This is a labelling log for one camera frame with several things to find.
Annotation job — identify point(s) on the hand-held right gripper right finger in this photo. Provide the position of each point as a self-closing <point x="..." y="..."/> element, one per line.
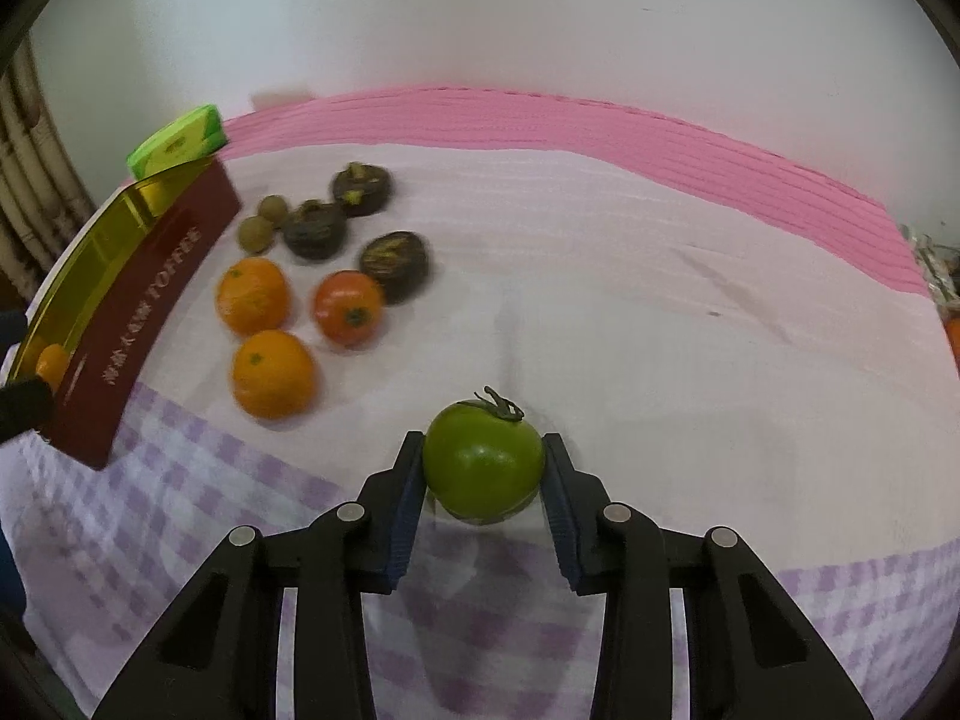
<point x="559" y="517"/>

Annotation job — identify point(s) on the red and gold tin box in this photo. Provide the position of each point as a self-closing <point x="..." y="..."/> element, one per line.
<point x="142" y="300"/>

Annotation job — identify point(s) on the brown longan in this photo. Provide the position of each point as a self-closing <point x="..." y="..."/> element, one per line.
<point x="272" y="208"/>
<point x="255" y="235"/>

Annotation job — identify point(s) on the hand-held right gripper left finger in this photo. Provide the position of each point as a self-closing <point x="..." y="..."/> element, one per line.
<point x="406" y="517"/>

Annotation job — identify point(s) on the bamboo furniture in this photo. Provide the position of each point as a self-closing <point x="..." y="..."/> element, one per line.
<point x="30" y="157"/>

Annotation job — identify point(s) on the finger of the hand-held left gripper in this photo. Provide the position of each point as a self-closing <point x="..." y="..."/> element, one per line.
<point x="26" y="409"/>

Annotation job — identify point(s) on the red tomato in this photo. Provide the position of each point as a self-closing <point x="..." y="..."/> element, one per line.
<point x="347" y="307"/>

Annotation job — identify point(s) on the blue object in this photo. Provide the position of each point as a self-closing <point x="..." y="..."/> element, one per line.
<point x="7" y="577"/>

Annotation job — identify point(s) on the clear plastic bag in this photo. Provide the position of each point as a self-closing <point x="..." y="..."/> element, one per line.
<point x="934" y="262"/>

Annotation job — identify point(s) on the pink white checked tablecloth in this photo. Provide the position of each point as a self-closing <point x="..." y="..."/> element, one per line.
<point x="600" y="277"/>

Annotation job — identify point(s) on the green tomato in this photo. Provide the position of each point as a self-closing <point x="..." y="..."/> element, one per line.
<point x="484" y="465"/>

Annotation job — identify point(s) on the green tissue pack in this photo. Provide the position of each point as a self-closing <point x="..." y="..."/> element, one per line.
<point x="176" y="141"/>

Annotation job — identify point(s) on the orange fruit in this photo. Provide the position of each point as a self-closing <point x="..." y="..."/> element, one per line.
<point x="954" y="339"/>

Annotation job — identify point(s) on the orange mandarin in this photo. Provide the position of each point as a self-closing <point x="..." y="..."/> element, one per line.
<point x="52" y="366"/>
<point x="272" y="373"/>
<point x="253" y="296"/>

